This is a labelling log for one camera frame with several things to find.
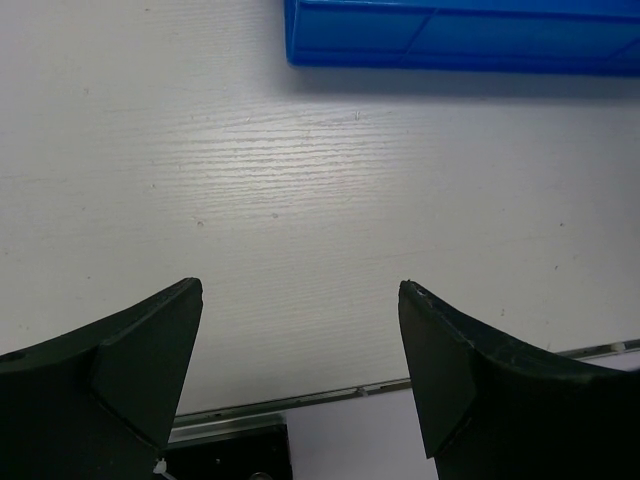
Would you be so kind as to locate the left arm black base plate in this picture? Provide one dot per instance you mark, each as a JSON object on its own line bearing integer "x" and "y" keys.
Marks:
{"x": 259, "y": 453}

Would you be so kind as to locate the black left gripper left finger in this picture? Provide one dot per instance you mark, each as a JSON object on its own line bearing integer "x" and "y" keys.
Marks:
{"x": 99, "y": 402}

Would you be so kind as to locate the blue plastic divided bin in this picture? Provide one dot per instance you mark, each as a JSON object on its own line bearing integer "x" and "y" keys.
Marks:
{"x": 538, "y": 36}

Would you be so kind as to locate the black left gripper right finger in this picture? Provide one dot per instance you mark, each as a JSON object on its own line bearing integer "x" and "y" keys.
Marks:
{"x": 491, "y": 406}

